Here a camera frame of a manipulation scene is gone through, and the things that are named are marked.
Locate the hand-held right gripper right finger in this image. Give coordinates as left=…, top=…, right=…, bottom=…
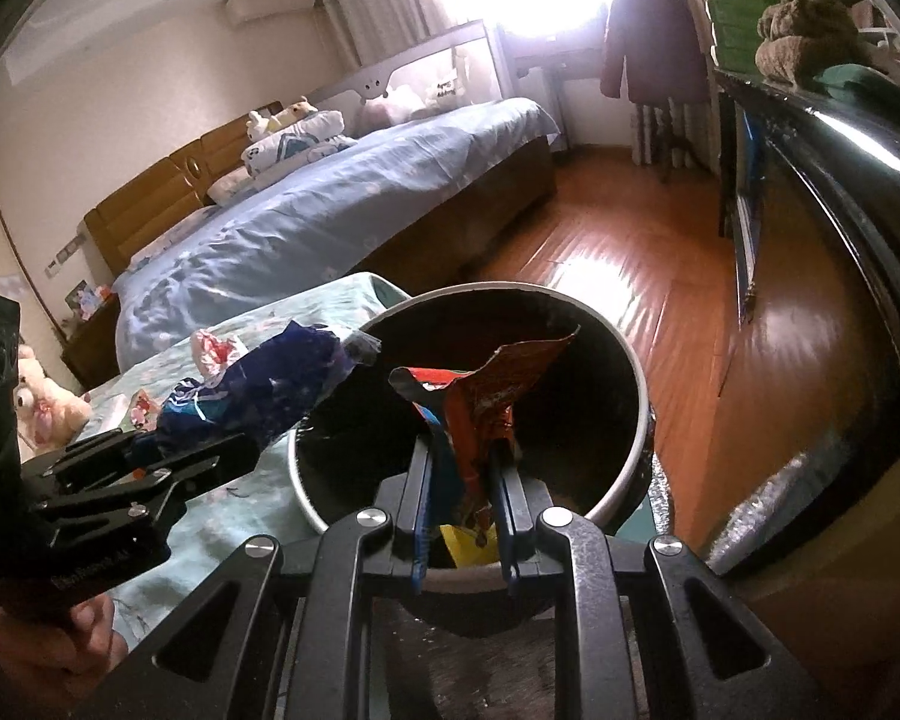
left=487, top=439, right=826, bottom=720

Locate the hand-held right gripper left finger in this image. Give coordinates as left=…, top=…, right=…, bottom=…
left=75, top=439, right=436, bottom=720

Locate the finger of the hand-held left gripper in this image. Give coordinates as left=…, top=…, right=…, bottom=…
left=41, top=431, right=160, bottom=494
left=34, top=436, right=265, bottom=542

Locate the yellow snack wrapper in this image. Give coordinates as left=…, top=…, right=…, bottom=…
left=442, top=525, right=500, bottom=567

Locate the white bin with black liner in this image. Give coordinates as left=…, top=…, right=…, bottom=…
left=289, top=281, right=657, bottom=620

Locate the red snack wrapper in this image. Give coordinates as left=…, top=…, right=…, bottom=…
left=388, top=326, right=582, bottom=541

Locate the blue snack wrapper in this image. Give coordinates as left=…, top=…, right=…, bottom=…
left=154, top=319, right=383, bottom=458

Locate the red candy wrapper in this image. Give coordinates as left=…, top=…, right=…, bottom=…
left=191, top=328, right=250, bottom=377

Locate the person's left hand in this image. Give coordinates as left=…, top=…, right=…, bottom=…
left=0, top=591, right=125, bottom=702

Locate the cream teddy bear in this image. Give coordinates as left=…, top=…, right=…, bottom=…
left=11, top=345, right=92, bottom=455

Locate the green floral tablecloth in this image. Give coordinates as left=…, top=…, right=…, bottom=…
left=82, top=272, right=413, bottom=665

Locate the dark wooden nightstand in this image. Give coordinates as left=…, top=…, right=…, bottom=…
left=60, top=300, right=125, bottom=391

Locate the wooden headboard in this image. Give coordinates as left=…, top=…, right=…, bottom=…
left=82, top=101, right=286, bottom=278

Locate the small white pillow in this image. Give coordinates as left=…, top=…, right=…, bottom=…
left=208, top=165, right=254, bottom=203

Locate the bed with blue sheet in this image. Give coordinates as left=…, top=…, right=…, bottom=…
left=112, top=96, right=563, bottom=368

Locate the folded blue white quilt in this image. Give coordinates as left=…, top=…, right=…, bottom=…
left=241, top=111, right=357, bottom=173

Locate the small white plush toy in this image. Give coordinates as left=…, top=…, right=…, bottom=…
left=247, top=96, right=320, bottom=137

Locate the coat rack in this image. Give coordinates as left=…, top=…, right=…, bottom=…
left=630, top=97, right=713, bottom=181

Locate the black glossy cabinet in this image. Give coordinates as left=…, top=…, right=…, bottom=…
left=712, top=64, right=900, bottom=593

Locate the small desk with drawer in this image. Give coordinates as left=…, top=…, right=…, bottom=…
left=510, top=37, right=608, bottom=83

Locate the white air conditioner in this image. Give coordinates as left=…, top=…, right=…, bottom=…
left=223, top=0, right=317, bottom=25

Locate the dark red coat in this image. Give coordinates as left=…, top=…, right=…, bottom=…
left=598, top=0, right=710, bottom=102

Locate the stack of green boxes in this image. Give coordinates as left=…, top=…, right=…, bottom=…
left=701, top=0, right=788, bottom=72

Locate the green cloth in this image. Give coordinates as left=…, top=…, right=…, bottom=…
left=817, top=64, right=900, bottom=96

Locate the brown plush toy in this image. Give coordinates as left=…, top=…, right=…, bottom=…
left=754, top=0, right=867, bottom=83

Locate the photo frame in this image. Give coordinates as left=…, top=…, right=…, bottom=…
left=64, top=281, right=113, bottom=323

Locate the wall switch panel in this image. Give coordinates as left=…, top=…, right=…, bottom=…
left=45, top=236, right=87, bottom=271

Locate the grey bed guard rail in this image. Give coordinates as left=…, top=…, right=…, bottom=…
left=307, top=19, right=503, bottom=117

